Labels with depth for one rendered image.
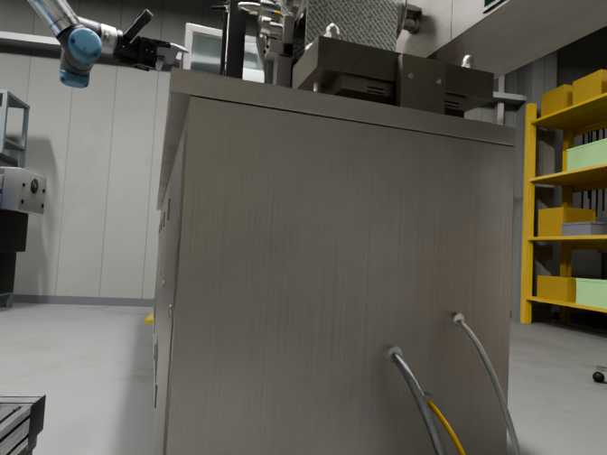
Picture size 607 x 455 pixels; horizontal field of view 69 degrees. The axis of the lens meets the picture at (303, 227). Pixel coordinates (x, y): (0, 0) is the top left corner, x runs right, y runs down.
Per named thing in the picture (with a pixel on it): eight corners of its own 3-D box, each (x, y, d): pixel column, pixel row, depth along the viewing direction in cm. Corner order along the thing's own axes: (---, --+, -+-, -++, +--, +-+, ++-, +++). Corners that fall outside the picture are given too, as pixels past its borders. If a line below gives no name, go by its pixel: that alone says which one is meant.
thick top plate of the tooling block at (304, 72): (291, 94, 97) (293, 67, 97) (446, 120, 110) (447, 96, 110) (317, 66, 82) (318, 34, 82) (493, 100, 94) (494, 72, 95)
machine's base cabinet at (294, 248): (151, 336, 302) (159, 209, 307) (244, 335, 322) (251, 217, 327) (144, 685, 63) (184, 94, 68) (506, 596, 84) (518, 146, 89)
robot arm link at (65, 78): (61, 73, 116) (65, 32, 117) (56, 85, 125) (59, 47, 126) (94, 81, 121) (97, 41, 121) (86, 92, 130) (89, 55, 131)
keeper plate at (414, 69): (395, 112, 87) (396, 57, 87) (438, 119, 90) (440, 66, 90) (401, 107, 84) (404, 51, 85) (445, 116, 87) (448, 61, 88)
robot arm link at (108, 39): (98, 26, 131) (103, 20, 125) (114, 32, 134) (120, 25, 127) (95, 52, 132) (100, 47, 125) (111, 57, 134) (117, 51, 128)
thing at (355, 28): (303, 81, 102) (306, 3, 103) (392, 97, 110) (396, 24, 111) (303, 80, 102) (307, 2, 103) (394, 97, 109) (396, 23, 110)
